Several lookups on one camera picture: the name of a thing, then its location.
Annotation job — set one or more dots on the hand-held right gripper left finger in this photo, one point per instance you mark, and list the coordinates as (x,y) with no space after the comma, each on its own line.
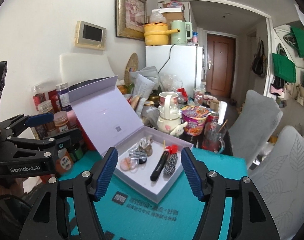
(107,172)

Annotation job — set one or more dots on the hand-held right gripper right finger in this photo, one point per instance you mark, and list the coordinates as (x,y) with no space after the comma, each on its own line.
(193,175)

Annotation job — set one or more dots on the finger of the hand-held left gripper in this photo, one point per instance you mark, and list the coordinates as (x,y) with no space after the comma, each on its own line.
(67,138)
(39,119)

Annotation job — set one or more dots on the checkered scrunchie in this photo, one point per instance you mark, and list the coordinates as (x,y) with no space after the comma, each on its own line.
(170,165)

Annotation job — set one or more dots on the red flower hair clip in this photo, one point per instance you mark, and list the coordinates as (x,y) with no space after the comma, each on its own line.
(173,148)

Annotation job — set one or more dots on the clear hair clip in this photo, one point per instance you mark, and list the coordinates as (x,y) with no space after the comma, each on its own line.
(134,152)

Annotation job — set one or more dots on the black hair claw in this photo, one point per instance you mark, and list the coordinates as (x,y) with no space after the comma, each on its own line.
(158,167)

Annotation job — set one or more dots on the white gift box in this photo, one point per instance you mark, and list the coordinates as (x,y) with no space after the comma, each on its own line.
(142,187)

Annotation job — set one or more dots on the pearl wavy hair claw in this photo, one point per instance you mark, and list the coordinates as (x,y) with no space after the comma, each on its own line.
(148,150)

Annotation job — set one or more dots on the clear jar brown granules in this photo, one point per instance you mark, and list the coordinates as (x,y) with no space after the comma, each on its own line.
(45,110)

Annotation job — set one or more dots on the clear jar white label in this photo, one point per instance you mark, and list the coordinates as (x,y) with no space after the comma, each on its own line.
(62,122)

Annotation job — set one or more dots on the small green jar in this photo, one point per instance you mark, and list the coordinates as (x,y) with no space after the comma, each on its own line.
(78,152)

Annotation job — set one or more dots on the clear jar red label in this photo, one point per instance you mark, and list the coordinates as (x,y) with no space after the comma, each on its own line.
(39,97)

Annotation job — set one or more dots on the clear jar purple label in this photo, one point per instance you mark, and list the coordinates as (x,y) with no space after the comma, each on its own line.
(64,97)

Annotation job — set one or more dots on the glass mug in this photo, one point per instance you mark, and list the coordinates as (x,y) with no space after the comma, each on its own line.
(212,140)

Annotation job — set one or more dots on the white plush toy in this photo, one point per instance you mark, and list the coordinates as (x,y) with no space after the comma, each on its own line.
(179,128)

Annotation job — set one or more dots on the instant noodle cup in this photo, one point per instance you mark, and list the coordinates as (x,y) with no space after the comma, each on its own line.
(194,122)

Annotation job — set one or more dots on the cream teapot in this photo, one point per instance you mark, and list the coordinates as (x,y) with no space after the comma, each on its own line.
(168,122)

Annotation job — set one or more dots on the red drink can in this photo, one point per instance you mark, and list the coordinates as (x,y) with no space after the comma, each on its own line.
(213,118)

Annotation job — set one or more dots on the teal bubble mailer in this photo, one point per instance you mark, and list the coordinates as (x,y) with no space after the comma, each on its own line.
(142,230)

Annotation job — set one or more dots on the pink cup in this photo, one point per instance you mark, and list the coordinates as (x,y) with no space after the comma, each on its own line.
(175,98)

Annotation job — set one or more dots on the grey leaf-pattern chair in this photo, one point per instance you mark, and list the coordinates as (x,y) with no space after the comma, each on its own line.
(254,125)
(284,180)

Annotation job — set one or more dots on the printed paper packet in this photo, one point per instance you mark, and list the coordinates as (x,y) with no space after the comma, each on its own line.
(144,85)

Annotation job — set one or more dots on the woven round trivet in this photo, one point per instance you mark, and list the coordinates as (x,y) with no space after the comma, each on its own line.
(132,65)

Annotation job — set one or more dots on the gold-framed intercom panel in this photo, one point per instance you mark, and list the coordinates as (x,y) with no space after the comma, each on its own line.
(92,33)

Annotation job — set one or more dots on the white fridge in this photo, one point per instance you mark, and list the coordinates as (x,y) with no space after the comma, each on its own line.
(184,67)

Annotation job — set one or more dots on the brown door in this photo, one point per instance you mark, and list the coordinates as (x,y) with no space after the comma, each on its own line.
(222,65)

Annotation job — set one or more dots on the dark hanging bag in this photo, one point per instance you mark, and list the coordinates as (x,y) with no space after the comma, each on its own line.
(259,60)

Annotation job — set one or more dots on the yellow pot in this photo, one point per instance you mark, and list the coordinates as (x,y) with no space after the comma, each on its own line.
(155,35)

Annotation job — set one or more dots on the green electric kettle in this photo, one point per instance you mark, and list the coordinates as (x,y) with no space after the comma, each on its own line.
(178,33)

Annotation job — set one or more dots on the gold-framed painting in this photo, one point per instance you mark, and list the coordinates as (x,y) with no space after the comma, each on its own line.
(132,10)

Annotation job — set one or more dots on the cardboard box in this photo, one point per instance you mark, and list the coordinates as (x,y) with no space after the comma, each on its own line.
(175,16)

